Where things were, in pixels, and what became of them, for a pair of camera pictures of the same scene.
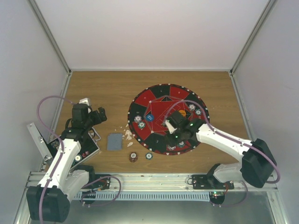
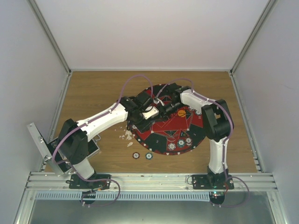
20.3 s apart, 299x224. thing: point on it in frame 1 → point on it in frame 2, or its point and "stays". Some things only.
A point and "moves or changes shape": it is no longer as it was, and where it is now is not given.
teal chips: [181, 144] stays
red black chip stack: [133, 157] moves or changes shape
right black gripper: [172, 142] → [163, 111]
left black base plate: [104, 184] stays
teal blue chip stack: [149, 156] stays
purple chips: [170, 148] stays
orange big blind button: [182, 112] stays
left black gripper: [97, 119] → [143, 127]
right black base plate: [209, 182] stays
